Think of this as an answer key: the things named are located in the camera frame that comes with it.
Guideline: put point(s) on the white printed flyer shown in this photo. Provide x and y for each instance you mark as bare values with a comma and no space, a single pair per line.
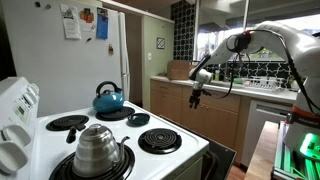
70,21

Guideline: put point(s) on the teal spoon rest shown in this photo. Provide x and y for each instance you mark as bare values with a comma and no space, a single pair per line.
138,118

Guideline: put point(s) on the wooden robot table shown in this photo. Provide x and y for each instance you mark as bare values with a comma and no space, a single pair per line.
263,153

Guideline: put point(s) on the oven door with glass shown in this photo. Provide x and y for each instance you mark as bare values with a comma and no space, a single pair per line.
223,156

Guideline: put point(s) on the green soap bottle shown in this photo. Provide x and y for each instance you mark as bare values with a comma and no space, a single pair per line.
217,76

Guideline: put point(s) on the blue flyer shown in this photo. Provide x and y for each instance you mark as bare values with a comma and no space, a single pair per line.
102,23

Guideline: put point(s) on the kitchen sink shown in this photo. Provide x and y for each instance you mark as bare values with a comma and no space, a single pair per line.
220,84

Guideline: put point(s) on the white dish rack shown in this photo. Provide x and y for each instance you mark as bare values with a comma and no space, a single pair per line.
263,83

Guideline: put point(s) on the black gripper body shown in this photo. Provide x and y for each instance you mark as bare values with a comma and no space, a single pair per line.
197,90

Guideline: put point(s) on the white wall light switch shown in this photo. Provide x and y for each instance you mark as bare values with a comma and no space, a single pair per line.
149,56

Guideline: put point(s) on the large black coil burner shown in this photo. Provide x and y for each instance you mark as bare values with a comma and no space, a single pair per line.
120,115
126,166

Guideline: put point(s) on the small framed wall picture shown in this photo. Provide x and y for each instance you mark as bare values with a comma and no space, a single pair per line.
160,43

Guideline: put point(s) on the white dishwasher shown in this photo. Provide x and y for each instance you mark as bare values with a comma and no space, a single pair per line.
260,133

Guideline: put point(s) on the light wooden kitchen cabinets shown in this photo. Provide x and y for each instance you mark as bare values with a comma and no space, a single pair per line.
213,116

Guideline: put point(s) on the brass bottle opener magnet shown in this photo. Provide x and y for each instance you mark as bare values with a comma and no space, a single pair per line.
111,49

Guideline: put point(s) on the paper with orange picture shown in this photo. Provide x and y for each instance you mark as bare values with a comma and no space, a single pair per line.
87,16

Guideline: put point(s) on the wooden cutting board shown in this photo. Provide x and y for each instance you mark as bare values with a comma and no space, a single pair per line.
178,70

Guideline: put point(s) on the chrome kitchen faucet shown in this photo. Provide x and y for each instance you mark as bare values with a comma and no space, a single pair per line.
226,71

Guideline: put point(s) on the white refrigerator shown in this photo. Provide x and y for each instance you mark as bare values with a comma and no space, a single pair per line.
63,73

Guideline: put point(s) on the white stove knob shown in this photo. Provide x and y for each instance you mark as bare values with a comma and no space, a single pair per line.
11,156
16,133

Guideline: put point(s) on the kitchen window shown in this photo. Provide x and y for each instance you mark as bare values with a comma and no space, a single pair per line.
216,20

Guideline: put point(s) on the robot stand with green light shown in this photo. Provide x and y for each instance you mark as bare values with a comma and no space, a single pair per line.
293,166

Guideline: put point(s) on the small black coil burner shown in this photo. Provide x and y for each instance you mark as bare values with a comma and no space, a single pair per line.
66,122
160,140

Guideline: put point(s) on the teal kettle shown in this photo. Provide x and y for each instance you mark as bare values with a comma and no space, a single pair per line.
108,101

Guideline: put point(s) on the steel gooseneck kettle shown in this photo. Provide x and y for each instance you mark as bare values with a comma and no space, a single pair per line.
96,153

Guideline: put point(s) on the white electric stove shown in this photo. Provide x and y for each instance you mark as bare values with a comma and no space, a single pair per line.
150,166

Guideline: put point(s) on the small potted plant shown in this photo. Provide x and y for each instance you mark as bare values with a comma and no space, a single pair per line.
294,83

